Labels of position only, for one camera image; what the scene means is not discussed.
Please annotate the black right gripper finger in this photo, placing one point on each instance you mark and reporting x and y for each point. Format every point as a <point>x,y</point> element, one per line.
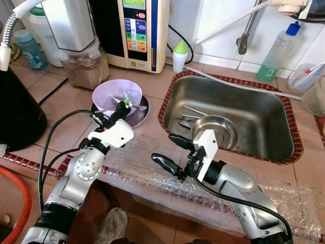
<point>167,165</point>
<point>183,142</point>

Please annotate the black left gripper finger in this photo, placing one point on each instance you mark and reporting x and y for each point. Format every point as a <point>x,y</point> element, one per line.
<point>125,114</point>
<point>118,112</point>

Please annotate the stainless steel plate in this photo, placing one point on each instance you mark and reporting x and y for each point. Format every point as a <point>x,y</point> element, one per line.
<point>139,117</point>

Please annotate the purple plastic bowl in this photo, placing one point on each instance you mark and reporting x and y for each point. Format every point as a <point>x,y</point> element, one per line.
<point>106,94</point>

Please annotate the shallow stainless steel bowl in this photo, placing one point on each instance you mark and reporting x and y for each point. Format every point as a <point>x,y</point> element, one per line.
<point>218,132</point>

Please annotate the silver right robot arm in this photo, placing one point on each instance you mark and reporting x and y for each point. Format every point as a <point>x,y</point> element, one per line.
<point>238,185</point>

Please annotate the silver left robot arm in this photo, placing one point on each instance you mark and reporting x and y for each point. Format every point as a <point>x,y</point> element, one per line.
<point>84,170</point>

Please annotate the steel spoon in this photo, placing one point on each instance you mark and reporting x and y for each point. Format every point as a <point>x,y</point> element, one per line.
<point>188,123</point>

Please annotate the pale chopstick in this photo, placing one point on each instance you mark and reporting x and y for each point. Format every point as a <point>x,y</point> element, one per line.
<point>195,111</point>
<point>192,115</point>

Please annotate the clear bubble wrap sheet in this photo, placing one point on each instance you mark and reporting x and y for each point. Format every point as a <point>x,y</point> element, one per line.
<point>142,142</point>

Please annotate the clear glass jar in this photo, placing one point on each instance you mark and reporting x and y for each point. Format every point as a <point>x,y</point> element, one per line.
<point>86,71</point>

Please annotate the stainless steel sink basin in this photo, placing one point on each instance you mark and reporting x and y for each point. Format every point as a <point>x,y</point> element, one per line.
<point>254,112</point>

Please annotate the white bottle with green cap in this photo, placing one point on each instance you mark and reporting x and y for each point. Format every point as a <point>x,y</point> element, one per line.
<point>180,58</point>

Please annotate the beige and blue water ionizer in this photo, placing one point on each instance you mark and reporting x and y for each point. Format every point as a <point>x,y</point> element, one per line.
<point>157,35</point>

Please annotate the black kettle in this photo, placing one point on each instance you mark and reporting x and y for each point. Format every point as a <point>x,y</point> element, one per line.
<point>20,112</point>

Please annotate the white appliance body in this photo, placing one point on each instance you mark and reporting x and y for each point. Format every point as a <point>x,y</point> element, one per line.
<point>71,23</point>

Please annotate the translucent plastic container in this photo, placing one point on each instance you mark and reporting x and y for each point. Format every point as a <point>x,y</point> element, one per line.
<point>314,99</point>

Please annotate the teal plastic bottle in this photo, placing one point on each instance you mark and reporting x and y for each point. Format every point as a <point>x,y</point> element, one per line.
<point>30,53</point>

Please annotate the white and red toothbrush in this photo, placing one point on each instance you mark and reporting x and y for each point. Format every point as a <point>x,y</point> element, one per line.
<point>312,73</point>

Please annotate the white jar with green lid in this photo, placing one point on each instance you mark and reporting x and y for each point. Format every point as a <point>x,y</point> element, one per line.
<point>40,25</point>

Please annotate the steel gooseneck faucet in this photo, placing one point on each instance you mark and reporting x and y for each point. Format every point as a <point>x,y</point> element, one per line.
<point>244,43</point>

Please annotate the clear plastic cup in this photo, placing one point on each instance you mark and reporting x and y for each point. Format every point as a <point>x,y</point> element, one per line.
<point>299,81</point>

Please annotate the blue capped dish soap bottle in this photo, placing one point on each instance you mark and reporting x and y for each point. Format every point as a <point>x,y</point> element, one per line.
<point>274,56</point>

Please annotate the beige faucet diverter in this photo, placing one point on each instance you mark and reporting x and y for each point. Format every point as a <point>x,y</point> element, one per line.
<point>292,7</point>

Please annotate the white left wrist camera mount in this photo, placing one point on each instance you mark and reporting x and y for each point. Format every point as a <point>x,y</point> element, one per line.
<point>114,134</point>

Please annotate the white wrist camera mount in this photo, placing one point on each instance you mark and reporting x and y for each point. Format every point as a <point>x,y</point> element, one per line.
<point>114,134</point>
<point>208,150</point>

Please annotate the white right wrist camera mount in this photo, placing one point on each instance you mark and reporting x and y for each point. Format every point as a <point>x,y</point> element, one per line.
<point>208,150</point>

